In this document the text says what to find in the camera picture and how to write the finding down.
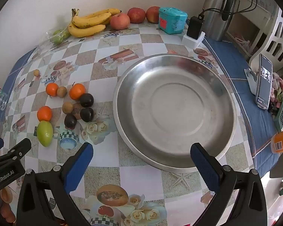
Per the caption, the yellow banana bunch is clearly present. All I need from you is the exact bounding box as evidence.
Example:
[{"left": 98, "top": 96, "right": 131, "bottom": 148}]
[{"left": 68, "top": 8, "right": 122, "bottom": 38}]

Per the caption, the pink apple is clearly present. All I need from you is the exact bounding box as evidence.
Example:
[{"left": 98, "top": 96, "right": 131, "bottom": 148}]
[{"left": 110, "top": 13, "right": 131, "bottom": 31}]

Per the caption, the red apple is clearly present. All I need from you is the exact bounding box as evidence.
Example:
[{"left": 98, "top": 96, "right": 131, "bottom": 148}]
[
  {"left": 146, "top": 6, "right": 161, "bottom": 24},
  {"left": 127, "top": 8, "right": 146, "bottom": 24}
]

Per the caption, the clear bag of green jujubes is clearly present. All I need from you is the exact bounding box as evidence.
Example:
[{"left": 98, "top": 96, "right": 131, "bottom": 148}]
[{"left": 36, "top": 27, "right": 72, "bottom": 52}]

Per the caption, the green mango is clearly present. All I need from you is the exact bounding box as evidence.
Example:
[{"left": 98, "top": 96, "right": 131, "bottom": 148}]
[{"left": 36, "top": 121, "right": 54, "bottom": 147}]

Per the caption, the steel thermos jug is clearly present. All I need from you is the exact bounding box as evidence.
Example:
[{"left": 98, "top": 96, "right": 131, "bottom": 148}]
[{"left": 201, "top": 0, "right": 237, "bottom": 41}]

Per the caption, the beige cabinet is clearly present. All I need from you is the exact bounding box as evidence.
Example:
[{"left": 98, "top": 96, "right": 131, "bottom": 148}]
[{"left": 223, "top": 0, "right": 283, "bottom": 60}]

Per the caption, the pastel fabric pile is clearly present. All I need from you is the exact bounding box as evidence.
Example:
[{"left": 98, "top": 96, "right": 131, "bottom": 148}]
[{"left": 270, "top": 72, "right": 283, "bottom": 113}]

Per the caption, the smartphone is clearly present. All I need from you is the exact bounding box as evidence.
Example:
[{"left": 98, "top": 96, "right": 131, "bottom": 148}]
[{"left": 255, "top": 54, "right": 273, "bottom": 110}]

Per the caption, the orange tangerine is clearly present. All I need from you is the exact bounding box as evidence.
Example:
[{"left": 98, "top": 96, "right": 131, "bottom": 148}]
[
  {"left": 69, "top": 83, "right": 86, "bottom": 100},
  {"left": 37, "top": 106, "right": 52, "bottom": 121},
  {"left": 46, "top": 83, "right": 59, "bottom": 97}
]

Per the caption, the round steel basin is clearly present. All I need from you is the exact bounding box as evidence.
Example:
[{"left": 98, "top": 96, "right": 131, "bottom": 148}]
[{"left": 113, "top": 54, "right": 237, "bottom": 173}]

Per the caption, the checkered printed tablecloth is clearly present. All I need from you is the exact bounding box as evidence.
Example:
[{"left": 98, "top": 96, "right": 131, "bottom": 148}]
[{"left": 0, "top": 25, "right": 281, "bottom": 226}]

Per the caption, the black power adapter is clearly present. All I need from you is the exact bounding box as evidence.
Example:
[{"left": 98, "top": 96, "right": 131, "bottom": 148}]
[{"left": 187, "top": 15, "right": 204, "bottom": 40}]

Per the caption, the teal box with red label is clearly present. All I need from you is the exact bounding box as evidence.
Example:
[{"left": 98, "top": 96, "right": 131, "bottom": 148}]
[{"left": 158, "top": 7, "right": 188, "bottom": 34}]

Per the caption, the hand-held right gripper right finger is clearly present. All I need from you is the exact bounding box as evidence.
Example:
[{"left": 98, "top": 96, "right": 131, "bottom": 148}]
[{"left": 190, "top": 142, "right": 267, "bottom": 226}]

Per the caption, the white adapter stand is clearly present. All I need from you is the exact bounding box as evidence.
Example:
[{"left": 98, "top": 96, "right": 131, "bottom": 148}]
[{"left": 181, "top": 32, "right": 205, "bottom": 50}]

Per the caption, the dark purple plum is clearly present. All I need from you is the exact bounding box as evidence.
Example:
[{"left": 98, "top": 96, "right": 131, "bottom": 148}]
[
  {"left": 64, "top": 114, "right": 77, "bottom": 128},
  {"left": 80, "top": 93, "right": 94, "bottom": 108},
  {"left": 80, "top": 108, "right": 94, "bottom": 122}
]

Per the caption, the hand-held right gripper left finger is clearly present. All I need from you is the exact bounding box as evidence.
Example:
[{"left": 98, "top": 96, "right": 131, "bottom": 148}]
[{"left": 16, "top": 142, "right": 94, "bottom": 226}]

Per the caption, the white plastic basket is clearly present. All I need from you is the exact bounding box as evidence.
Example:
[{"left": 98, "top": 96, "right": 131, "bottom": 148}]
[{"left": 249, "top": 7, "right": 283, "bottom": 76}]

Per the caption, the orange packet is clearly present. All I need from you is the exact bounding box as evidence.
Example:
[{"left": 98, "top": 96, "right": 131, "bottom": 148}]
[{"left": 270, "top": 125, "right": 283, "bottom": 154}]

